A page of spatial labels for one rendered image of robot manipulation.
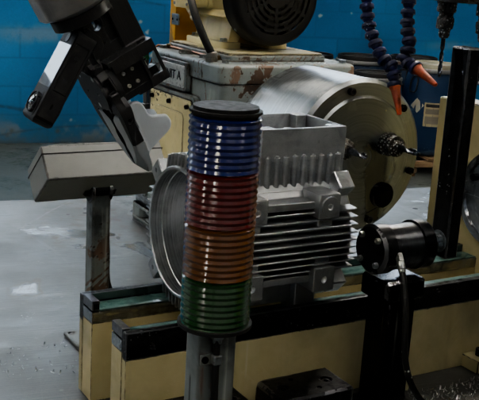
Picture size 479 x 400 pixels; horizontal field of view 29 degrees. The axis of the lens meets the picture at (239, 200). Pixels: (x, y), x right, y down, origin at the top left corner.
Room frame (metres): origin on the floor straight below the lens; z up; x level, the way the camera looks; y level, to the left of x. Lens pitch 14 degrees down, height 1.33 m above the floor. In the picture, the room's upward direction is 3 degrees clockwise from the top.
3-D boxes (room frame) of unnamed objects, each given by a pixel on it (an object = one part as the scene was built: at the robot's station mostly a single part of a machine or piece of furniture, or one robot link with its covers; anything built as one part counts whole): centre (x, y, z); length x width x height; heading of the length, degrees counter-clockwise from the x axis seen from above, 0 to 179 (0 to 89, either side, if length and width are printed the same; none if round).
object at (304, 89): (1.59, -0.11, 1.04); 0.37 x 0.25 x 0.25; 31
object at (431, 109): (6.48, -0.86, 0.37); 1.20 x 0.80 x 0.74; 106
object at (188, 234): (0.75, 0.02, 1.10); 0.06 x 0.06 x 0.04
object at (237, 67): (1.80, 0.01, 0.99); 0.35 x 0.31 x 0.37; 31
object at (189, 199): (0.75, 0.02, 1.14); 0.06 x 0.06 x 0.04
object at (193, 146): (0.75, 0.02, 1.19); 0.06 x 0.06 x 0.04
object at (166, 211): (1.12, -0.01, 1.01); 0.20 x 0.19 x 0.19; 121
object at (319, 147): (1.14, -0.05, 1.11); 0.12 x 0.11 x 0.07; 121
